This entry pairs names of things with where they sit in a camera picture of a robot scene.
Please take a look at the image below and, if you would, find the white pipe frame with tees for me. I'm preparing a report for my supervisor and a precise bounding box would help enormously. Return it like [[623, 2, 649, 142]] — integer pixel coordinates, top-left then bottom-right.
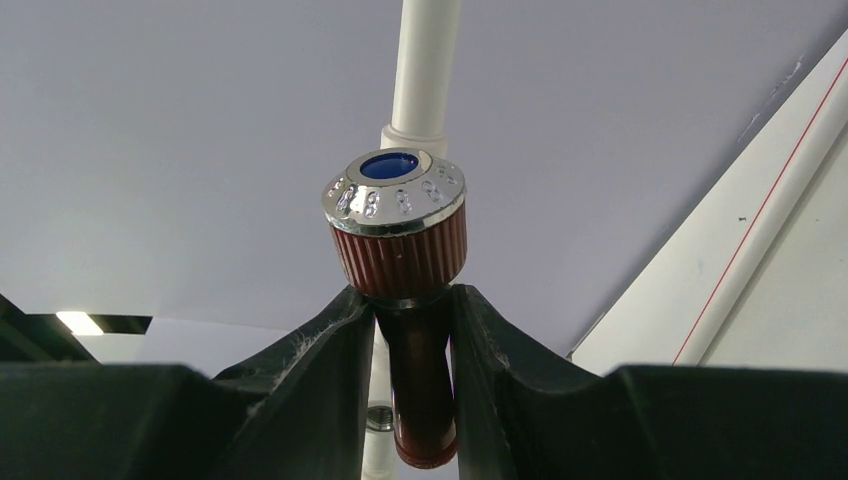
[[381, 1, 847, 479]]

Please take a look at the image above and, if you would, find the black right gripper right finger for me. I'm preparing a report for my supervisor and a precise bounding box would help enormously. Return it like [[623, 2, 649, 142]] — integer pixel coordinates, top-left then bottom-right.
[[451, 285, 847, 479]]

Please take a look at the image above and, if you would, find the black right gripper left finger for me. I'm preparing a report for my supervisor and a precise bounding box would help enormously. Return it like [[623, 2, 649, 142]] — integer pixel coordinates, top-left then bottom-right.
[[1, 288, 373, 479]]

